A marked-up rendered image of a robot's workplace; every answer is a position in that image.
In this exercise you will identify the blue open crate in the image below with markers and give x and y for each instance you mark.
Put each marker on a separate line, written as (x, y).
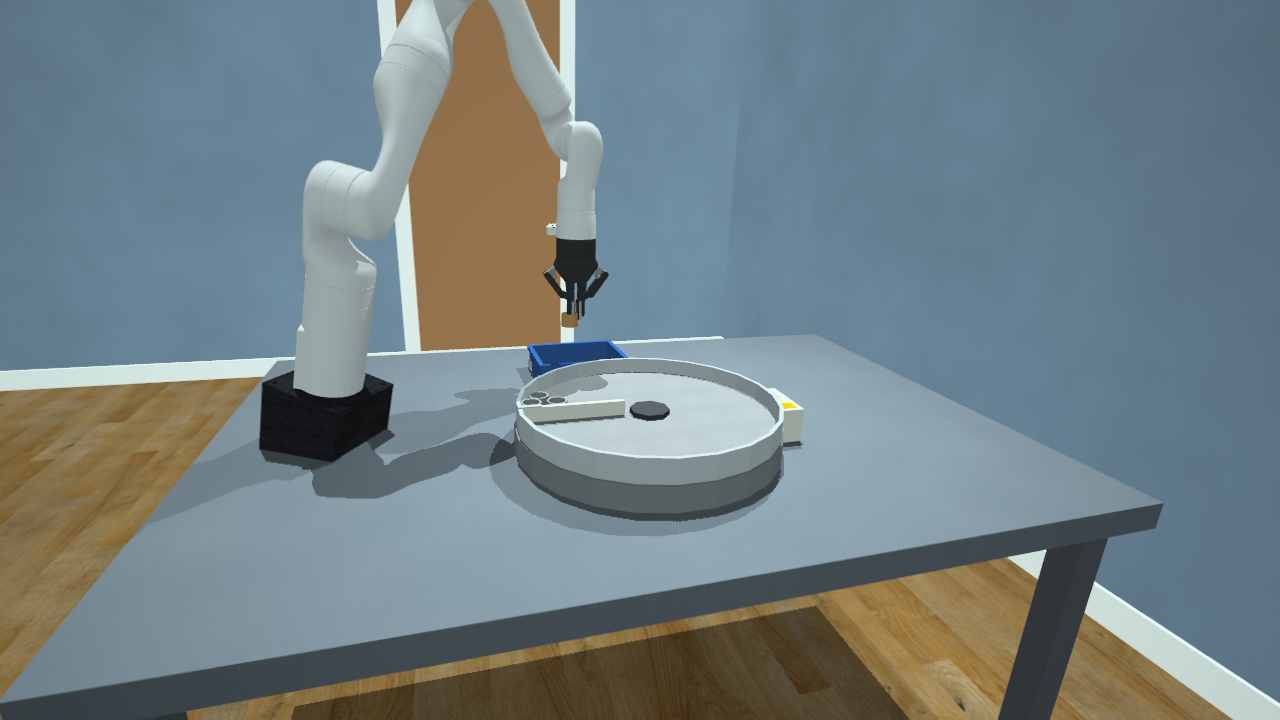
(546, 357)

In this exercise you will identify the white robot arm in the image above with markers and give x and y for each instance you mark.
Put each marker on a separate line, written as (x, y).
(339, 200)

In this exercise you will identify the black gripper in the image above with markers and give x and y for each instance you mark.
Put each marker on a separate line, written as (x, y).
(576, 262)

